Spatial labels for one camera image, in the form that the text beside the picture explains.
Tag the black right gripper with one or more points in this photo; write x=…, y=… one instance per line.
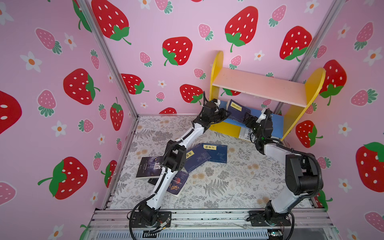
x=252, y=118

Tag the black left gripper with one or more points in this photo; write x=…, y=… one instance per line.
x=220, y=112

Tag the navy book yellow label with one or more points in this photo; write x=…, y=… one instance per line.
x=238, y=111
x=196, y=157

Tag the white book black spanish text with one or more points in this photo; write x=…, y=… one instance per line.
x=246, y=134

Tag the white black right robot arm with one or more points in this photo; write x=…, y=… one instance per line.
x=303, y=174

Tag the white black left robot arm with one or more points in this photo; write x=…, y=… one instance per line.
x=174, y=159

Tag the yellow pink blue bookshelf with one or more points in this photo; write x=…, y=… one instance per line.
x=258, y=92

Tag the dark book orange calligraphy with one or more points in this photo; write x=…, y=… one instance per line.
x=176, y=185

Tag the black book white chinese title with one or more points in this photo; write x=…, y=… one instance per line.
x=149, y=167

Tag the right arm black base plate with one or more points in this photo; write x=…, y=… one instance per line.
x=268, y=219

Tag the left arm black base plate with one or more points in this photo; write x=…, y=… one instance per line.
x=162, y=218

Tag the aluminium front rail frame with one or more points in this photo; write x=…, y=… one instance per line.
x=223, y=224

